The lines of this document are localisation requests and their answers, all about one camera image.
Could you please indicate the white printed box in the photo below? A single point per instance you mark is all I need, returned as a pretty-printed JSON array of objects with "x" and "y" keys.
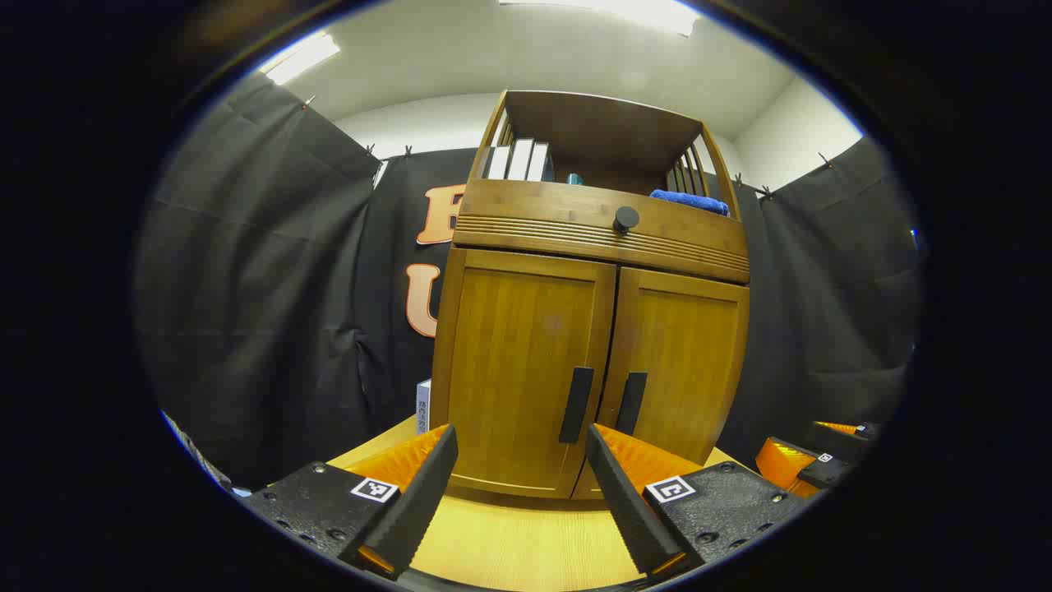
[{"x": 423, "y": 407}]

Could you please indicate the round black drawer knob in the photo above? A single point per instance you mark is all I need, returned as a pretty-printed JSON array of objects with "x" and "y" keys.
[{"x": 626, "y": 219}]

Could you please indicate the wooden shoe cabinet door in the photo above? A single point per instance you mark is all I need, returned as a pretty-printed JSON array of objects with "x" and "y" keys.
[
  {"x": 509, "y": 345},
  {"x": 690, "y": 353}
]

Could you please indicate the wooden double-door shoe cabinet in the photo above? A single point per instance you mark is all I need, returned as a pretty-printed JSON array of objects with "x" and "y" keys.
[{"x": 534, "y": 214}]

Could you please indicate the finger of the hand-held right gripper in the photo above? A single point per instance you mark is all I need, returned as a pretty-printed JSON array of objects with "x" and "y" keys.
[
  {"x": 846, "y": 434},
  {"x": 785, "y": 464}
]

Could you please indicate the long ceiling light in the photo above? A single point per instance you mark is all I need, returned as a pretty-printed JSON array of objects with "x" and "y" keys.
[{"x": 302, "y": 57}]

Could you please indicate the blue folded towel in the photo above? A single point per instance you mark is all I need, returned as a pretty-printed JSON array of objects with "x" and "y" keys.
[{"x": 690, "y": 201}]

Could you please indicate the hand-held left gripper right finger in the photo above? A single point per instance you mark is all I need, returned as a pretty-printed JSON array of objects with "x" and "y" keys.
[{"x": 620, "y": 493}]

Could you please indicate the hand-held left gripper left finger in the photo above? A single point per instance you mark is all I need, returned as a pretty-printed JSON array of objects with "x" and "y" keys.
[{"x": 427, "y": 485}]

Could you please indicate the black backdrop cloth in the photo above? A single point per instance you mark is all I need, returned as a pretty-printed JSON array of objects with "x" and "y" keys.
[{"x": 246, "y": 288}]

